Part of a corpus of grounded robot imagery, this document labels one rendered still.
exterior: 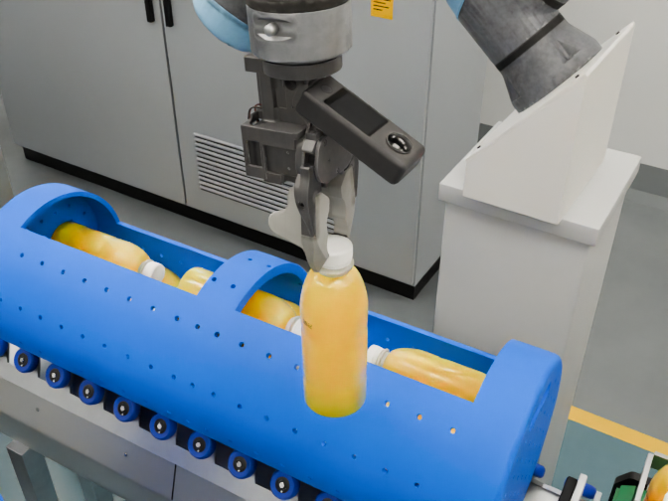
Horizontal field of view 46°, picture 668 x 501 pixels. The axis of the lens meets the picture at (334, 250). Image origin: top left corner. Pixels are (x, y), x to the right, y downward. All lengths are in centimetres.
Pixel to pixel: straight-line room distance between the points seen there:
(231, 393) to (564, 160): 72
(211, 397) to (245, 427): 6
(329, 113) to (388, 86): 189
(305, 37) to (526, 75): 88
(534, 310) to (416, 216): 115
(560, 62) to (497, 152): 19
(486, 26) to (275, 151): 85
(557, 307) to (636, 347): 137
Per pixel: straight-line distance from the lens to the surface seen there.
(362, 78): 261
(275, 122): 73
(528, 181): 147
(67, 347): 124
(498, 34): 151
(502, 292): 167
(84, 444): 143
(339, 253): 77
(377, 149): 68
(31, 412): 150
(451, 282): 171
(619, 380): 285
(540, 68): 150
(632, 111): 373
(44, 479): 186
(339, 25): 68
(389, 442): 97
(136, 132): 342
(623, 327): 307
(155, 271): 133
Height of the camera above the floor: 191
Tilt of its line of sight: 36 degrees down
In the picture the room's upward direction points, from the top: straight up
